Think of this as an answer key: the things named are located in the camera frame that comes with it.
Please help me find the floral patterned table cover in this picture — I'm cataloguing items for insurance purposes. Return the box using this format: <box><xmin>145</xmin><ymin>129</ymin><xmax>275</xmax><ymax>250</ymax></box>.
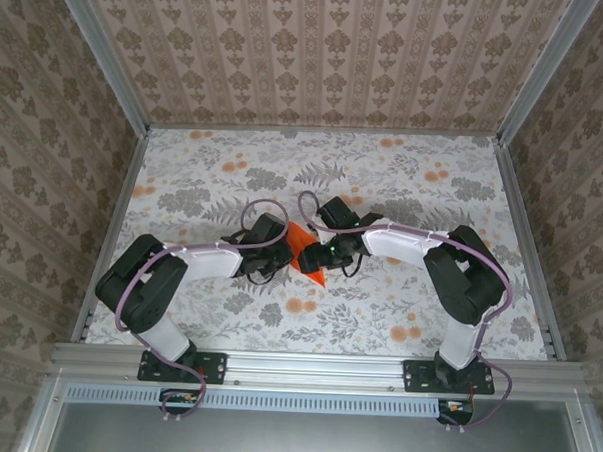
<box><xmin>83</xmin><ymin>119</ymin><xmax>559</xmax><ymax>366</ymax></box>

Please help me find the black controller board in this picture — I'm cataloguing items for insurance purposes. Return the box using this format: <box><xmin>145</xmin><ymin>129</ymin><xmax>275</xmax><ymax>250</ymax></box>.
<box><xmin>436</xmin><ymin>398</ymin><xmax>476</xmax><ymax>427</ymax></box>
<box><xmin>158</xmin><ymin>387</ymin><xmax>206</xmax><ymax>417</ymax></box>

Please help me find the grey metal panel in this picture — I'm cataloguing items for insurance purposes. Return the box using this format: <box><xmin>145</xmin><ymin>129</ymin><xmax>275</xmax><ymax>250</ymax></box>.
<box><xmin>18</xmin><ymin>376</ymin><xmax>603</xmax><ymax>452</ymax></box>

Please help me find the long aluminium frame rail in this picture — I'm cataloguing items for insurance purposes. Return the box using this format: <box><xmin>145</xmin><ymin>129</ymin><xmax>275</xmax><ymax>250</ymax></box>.
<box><xmin>49</xmin><ymin>339</ymin><xmax>587</xmax><ymax>400</ymax></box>

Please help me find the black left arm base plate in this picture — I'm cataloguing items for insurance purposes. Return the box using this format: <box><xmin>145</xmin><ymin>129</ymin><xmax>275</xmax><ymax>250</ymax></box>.
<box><xmin>137</xmin><ymin>347</ymin><xmax>228</xmax><ymax>386</ymax></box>

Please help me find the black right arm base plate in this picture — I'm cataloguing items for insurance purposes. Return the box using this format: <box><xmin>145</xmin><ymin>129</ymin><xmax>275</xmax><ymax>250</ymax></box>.
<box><xmin>402</xmin><ymin>359</ymin><xmax>497</xmax><ymax>398</ymax></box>

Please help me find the grey slotted cable duct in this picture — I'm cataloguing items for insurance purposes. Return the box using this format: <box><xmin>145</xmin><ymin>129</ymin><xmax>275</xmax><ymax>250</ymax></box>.
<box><xmin>66</xmin><ymin>381</ymin><xmax>443</xmax><ymax>418</ymax></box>

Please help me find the aluminium table side rail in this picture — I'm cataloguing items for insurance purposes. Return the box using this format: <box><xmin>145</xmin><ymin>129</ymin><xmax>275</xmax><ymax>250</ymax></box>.
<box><xmin>485</xmin><ymin>136</ymin><xmax>577</xmax><ymax>362</ymax></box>
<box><xmin>70</xmin><ymin>120</ymin><xmax>152</xmax><ymax>345</ymax></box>

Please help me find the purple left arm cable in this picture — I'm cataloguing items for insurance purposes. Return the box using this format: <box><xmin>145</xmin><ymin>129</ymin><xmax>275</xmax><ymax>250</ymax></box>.
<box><xmin>110</xmin><ymin>192</ymin><xmax>292</xmax><ymax>429</ymax></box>

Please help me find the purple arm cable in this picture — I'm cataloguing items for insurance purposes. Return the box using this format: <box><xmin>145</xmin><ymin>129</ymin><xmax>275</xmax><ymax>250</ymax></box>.
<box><xmin>110</xmin><ymin>192</ymin><xmax>292</xmax><ymax>429</ymax></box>
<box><xmin>287</xmin><ymin>189</ymin><xmax>522</xmax><ymax>436</ymax></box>

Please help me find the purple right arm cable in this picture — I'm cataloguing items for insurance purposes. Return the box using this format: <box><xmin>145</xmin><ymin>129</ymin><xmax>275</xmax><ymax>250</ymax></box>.
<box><xmin>287</xmin><ymin>189</ymin><xmax>522</xmax><ymax>436</ymax></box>

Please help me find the aluminium frame post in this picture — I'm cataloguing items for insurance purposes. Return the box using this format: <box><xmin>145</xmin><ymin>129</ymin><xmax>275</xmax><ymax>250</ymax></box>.
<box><xmin>497</xmin><ymin>0</ymin><xmax>603</xmax><ymax>145</ymax></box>
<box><xmin>45</xmin><ymin>0</ymin><xmax>157</xmax><ymax>130</ymax></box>

